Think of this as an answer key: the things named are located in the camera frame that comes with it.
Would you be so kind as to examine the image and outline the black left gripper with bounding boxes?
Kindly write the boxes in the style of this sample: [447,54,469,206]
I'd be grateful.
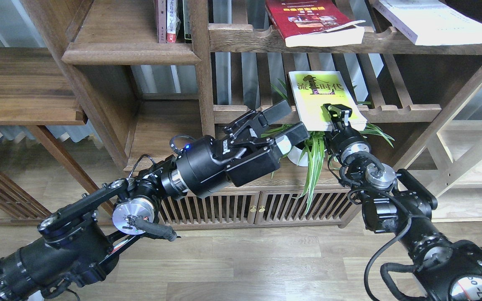
[162,99,310,198]

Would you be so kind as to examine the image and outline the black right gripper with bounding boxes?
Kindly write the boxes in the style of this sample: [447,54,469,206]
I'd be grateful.
[323,103,371,166]

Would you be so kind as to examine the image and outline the yellow green cover book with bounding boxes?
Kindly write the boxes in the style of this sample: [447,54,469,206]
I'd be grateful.
[288,71,367,131]

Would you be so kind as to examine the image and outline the red cover book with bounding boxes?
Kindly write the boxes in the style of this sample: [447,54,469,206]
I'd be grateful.
[266,0,365,47]

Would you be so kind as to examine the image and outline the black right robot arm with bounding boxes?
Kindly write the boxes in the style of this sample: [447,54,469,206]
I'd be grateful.
[323,104,482,301]

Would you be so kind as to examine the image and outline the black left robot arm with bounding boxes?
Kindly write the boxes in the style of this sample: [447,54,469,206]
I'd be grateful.
[0,101,309,301]

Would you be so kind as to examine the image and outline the light wooden shelf unit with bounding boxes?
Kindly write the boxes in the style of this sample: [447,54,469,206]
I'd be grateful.
[390,56,482,221]

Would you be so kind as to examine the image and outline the upright books on shelf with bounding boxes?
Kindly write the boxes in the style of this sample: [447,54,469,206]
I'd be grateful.
[153,0,192,43]

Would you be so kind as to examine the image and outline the dark wooden bookshelf cabinet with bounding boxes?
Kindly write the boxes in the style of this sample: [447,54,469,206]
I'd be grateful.
[19,0,482,230]

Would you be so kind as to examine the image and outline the spider plant in white pot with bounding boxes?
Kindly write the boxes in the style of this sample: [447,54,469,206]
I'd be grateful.
[262,79,394,215]

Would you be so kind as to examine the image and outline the white cover book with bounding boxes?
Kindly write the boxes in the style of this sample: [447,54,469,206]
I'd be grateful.
[373,0,482,46]

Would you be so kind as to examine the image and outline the dark wooden side table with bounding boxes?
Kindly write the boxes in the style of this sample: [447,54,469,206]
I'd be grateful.
[0,48,99,192]

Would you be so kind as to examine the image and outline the slatted wooden rack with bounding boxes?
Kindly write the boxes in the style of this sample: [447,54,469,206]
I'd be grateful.
[0,173,51,221]

